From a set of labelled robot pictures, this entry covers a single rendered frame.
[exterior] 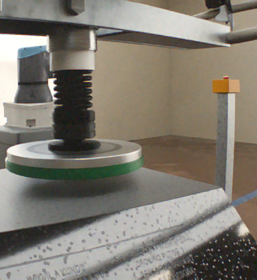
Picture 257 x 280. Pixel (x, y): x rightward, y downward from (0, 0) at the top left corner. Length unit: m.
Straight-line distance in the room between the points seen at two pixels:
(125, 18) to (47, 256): 0.38
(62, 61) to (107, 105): 6.65
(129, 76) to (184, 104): 1.56
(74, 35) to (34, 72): 1.16
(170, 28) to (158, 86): 7.63
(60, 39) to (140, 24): 0.15
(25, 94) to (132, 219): 1.30
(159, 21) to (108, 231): 0.39
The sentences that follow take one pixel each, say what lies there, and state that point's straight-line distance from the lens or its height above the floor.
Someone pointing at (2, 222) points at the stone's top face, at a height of 0.86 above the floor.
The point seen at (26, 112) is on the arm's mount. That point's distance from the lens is 1.62.
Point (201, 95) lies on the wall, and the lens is 8.12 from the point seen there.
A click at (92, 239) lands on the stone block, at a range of 0.42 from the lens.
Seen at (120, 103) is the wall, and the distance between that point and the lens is 7.43.
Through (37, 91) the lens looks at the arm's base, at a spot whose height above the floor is 1.01.
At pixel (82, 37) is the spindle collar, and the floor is 1.09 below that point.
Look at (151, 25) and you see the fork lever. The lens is 0.64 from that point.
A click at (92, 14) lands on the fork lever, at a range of 0.53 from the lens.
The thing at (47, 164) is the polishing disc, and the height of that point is 0.91.
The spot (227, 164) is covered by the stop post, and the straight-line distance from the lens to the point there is 2.26.
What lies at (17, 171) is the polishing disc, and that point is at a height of 0.90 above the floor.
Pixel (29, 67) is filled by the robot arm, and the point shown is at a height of 1.13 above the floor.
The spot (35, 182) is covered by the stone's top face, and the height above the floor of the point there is 0.86.
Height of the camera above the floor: 1.00
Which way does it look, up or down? 7 degrees down
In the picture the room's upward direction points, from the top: 1 degrees counter-clockwise
